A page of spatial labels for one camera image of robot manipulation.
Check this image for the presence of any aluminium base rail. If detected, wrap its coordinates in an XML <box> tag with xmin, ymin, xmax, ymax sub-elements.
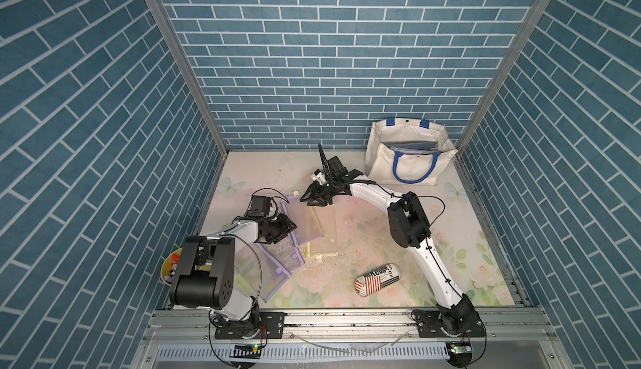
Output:
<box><xmin>133</xmin><ymin>307</ymin><xmax>571</xmax><ymax>368</ymax></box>

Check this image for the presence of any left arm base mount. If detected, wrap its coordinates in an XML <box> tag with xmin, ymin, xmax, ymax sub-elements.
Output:
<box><xmin>210</xmin><ymin>310</ymin><xmax>285</xmax><ymax>340</ymax></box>

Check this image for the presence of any purple mesh pouch bottom left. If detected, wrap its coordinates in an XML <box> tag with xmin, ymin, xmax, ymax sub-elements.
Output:
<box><xmin>235</xmin><ymin>244</ymin><xmax>290</xmax><ymax>302</ymax></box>

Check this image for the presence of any crushed striped drink can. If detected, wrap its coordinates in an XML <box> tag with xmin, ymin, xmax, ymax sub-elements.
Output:
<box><xmin>355</xmin><ymin>263</ymin><xmax>401</xmax><ymax>297</ymax></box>

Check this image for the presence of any white canvas tote bag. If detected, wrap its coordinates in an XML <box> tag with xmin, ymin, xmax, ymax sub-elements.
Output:
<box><xmin>365</xmin><ymin>118</ymin><xmax>457</xmax><ymax>185</ymax></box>

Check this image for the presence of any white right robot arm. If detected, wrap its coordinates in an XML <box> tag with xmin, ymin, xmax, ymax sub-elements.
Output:
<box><xmin>300</xmin><ymin>152</ymin><xmax>485</xmax><ymax>337</ymax></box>

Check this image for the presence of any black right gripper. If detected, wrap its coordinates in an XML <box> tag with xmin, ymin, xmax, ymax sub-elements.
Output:
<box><xmin>299</xmin><ymin>182</ymin><xmax>339</xmax><ymax>209</ymax></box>

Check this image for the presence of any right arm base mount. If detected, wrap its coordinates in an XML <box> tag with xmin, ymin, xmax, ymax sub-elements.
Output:
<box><xmin>410</xmin><ymin>309</ymin><xmax>487</xmax><ymax>338</ymax></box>

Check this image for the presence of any cream yellow pouch bottom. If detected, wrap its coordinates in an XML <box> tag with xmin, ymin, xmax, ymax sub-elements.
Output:
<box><xmin>306</xmin><ymin>205</ymin><xmax>339</xmax><ymax>261</ymax></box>

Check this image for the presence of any yellow bowl with items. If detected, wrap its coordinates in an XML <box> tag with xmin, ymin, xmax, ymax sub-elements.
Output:
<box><xmin>160</xmin><ymin>248</ymin><xmax>182</xmax><ymax>287</ymax></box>

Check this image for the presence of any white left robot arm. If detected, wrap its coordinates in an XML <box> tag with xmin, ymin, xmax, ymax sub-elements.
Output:
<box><xmin>170</xmin><ymin>195</ymin><xmax>296</xmax><ymax>325</ymax></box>

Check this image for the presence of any purple mesh pouch lower left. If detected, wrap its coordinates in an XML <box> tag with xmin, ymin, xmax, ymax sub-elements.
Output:
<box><xmin>257</xmin><ymin>233</ymin><xmax>305</xmax><ymax>277</ymax></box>

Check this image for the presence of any purple mesh pouch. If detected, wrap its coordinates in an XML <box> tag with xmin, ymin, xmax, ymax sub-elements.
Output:
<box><xmin>280</xmin><ymin>196</ymin><xmax>324</xmax><ymax>246</ymax></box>
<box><xmin>235</xmin><ymin>244</ymin><xmax>290</xmax><ymax>302</ymax></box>
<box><xmin>257</xmin><ymin>233</ymin><xmax>305</xmax><ymax>277</ymax></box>

